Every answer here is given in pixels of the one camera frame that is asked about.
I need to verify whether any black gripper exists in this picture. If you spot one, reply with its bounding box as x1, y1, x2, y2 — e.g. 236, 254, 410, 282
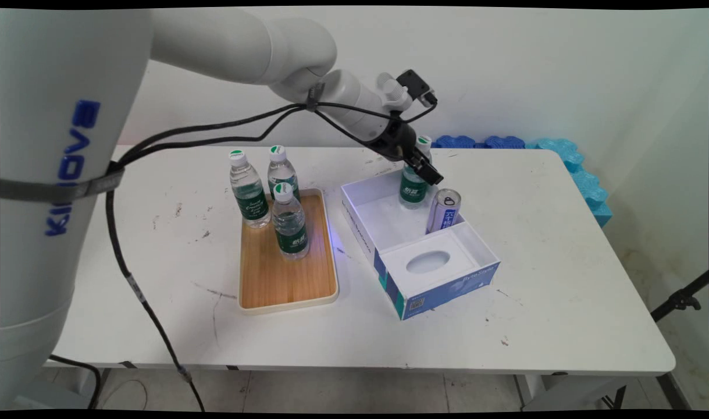
367, 115, 446, 186

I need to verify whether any water bottle green label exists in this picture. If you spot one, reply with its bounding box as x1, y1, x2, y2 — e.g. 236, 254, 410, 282
267, 145, 300, 201
272, 182, 309, 260
398, 134, 433, 209

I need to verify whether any water bottle text label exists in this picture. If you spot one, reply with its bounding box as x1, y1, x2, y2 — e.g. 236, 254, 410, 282
229, 150, 272, 229

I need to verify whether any dark blue foam mat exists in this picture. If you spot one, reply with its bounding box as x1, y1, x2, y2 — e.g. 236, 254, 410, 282
433, 135, 477, 150
483, 136, 527, 150

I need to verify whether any silver blue drink can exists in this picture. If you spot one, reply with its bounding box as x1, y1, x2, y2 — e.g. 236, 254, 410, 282
426, 188, 462, 235

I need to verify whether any white blue cardboard box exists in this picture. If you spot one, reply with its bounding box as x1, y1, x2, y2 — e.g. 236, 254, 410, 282
340, 164, 501, 321

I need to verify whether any light blue foam mat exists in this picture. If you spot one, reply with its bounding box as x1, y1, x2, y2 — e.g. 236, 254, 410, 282
526, 137, 613, 228

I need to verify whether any wooden tray cream rim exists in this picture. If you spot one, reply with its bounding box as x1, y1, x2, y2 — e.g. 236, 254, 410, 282
238, 187, 340, 315

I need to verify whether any black tripod leg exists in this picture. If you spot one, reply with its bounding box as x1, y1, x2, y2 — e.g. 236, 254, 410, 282
650, 269, 709, 322

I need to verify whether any black stand leg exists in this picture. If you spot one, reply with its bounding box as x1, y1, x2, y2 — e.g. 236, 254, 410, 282
657, 372, 693, 411

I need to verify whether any white table leg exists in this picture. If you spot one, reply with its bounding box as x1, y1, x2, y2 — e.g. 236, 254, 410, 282
90, 368, 112, 403

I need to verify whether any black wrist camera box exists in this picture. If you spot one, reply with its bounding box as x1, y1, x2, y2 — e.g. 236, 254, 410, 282
396, 69, 439, 109

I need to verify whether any black camera cable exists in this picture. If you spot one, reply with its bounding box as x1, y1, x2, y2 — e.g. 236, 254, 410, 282
111, 92, 439, 171

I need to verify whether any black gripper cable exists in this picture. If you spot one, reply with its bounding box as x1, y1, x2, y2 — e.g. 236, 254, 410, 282
104, 105, 402, 413

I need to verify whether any thin grey cable loop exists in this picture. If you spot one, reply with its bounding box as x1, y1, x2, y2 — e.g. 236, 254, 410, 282
101, 379, 149, 410

